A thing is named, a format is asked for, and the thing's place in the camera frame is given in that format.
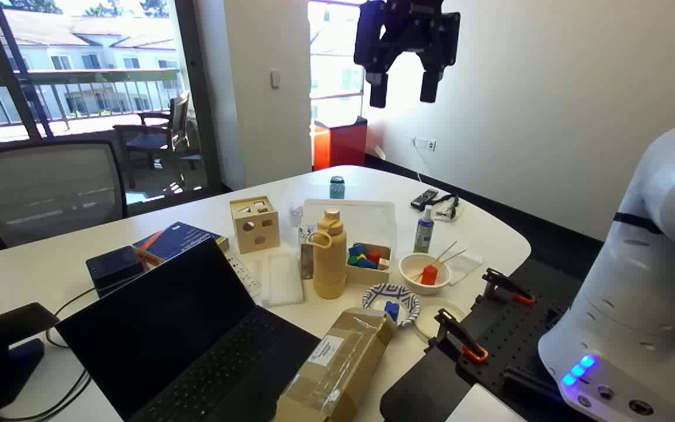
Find clear plastic sleeve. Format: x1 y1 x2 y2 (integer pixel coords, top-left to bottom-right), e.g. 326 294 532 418
253 249 307 307

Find black mounting board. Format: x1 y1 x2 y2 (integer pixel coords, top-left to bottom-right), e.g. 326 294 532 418
379 256 590 422

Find black orange clamp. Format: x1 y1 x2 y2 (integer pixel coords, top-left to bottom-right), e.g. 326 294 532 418
431 307 492 367
481 268 538 310

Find black remote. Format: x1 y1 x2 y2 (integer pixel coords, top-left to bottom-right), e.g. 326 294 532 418
407 188 441 212

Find red orange cabinet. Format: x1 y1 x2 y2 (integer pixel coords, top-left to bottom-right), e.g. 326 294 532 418
312 115 370 171

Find tan water bottle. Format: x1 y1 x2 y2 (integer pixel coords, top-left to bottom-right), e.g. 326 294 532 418
308 207 349 302

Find black laptop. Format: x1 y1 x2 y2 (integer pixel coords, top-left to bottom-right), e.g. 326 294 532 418
53 236 321 422

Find blue patterned plate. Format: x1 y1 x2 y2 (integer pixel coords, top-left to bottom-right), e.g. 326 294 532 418
360 282 424 330

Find white round bowl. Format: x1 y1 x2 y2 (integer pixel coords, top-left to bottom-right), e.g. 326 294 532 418
396 251 454 297

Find brown cardboard box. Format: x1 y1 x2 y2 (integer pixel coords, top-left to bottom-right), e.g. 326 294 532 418
273 306 396 422

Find wooden chopstick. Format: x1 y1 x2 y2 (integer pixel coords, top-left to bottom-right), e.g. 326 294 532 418
437 247 468 266
433 240 458 263

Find black glasses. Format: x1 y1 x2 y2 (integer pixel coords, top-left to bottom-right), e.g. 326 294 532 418
428 193 462 222

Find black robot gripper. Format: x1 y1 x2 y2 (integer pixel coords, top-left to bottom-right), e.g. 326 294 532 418
352 0 462 110

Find black notebook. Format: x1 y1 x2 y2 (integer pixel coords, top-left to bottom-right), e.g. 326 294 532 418
83 244 149 301

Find blue spray bottle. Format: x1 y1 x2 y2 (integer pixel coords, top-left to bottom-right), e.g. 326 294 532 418
413 207 436 256

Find wooden tray of blocks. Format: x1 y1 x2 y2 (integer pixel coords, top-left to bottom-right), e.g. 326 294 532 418
345 240 393 286

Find clear plastic bag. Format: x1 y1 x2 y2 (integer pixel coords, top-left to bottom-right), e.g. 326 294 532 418
443 249 488 286

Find dark outdoor chair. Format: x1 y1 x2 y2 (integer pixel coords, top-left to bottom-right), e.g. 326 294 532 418
113 91 204 194

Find grey mesh office chair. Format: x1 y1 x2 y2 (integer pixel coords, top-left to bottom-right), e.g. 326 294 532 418
0 138 129 254

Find blue book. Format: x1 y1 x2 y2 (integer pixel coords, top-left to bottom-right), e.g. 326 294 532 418
130 221 224 269

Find black cable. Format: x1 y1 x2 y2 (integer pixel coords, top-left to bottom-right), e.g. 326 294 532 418
0 286 99 422

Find wooden shape sorter box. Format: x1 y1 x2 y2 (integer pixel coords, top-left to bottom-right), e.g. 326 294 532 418
227 194 283 256

